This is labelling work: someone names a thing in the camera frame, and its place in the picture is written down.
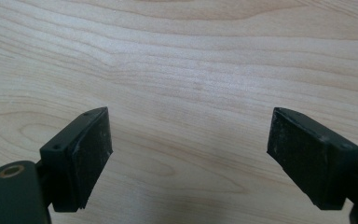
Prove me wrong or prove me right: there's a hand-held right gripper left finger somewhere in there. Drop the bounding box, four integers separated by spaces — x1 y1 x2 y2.
39 106 114 214

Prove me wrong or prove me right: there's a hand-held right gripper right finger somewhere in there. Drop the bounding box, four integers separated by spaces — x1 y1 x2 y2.
266 106 358 211

